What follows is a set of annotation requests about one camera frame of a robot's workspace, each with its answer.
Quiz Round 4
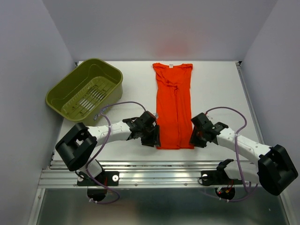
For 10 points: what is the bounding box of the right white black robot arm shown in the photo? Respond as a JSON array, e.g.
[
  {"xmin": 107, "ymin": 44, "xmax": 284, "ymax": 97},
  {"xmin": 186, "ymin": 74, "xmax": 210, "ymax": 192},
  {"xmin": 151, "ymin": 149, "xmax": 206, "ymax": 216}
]
[{"xmin": 190, "ymin": 113, "xmax": 298, "ymax": 196}]

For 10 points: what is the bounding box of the olive green plastic basket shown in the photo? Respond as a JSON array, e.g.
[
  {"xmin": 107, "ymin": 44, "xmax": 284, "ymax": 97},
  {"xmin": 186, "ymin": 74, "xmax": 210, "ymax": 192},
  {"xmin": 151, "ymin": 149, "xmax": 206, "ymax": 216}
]
[{"xmin": 45, "ymin": 58, "xmax": 123, "ymax": 126}]

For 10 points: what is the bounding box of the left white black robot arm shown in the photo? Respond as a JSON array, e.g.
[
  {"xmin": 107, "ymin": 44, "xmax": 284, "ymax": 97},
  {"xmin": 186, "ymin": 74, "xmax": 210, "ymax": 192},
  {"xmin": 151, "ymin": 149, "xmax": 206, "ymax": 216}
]
[{"xmin": 55, "ymin": 111, "xmax": 160, "ymax": 185}]

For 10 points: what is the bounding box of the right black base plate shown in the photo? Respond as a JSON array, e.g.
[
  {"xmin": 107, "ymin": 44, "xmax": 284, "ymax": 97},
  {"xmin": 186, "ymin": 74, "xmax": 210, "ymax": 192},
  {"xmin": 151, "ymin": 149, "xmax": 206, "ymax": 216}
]
[{"xmin": 198, "ymin": 170, "xmax": 242, "ymax": 186}]

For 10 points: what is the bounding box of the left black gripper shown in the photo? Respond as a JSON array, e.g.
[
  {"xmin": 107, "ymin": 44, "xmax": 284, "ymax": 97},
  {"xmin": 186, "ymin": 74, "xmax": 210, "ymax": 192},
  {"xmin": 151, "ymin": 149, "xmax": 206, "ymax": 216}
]
[{"xmin": 140, "ymin": 124, "xmax": 161, "ymax": 147}]

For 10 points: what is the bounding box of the aluminium mounting rail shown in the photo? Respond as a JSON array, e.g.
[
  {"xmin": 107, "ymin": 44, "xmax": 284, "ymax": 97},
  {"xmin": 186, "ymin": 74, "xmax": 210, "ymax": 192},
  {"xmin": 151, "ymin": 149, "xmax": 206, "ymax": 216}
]
[{"xmin": 38, "ymin": 160, "xmax": 285, "ymax": 188}]

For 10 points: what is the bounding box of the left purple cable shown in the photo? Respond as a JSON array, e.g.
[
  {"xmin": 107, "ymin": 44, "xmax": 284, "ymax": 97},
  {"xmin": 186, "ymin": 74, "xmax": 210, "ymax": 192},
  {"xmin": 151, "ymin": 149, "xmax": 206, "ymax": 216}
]
[{"xmin": 84, "ymin": 101, "xmax": 147, "ymax": 204}]

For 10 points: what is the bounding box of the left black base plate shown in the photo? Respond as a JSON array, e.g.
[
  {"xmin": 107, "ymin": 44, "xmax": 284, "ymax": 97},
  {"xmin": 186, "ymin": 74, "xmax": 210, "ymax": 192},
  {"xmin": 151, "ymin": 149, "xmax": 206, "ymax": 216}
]
[{"xmin": 77, "ymin": 171, "xmax": 120, "ymax": 187}]

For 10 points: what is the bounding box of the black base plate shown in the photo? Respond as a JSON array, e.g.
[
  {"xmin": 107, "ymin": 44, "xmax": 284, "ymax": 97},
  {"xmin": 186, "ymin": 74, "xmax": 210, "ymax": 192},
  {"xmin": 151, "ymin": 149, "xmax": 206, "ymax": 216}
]
[
  {"xmin": 198, "ymin": 170, "xmax": 242, "ymax": 186},
  {"xmin": 77, "ymin": 171, "xmax": 120, "ymax": 187}
]

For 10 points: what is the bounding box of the orange t shirt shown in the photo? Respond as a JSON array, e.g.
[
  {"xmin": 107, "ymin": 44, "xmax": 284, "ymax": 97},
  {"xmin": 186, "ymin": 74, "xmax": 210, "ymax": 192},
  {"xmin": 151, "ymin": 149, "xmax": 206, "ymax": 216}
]
[{"xmin": 152, "ymin": 63, "xmax": 194, "ymax": 150}]

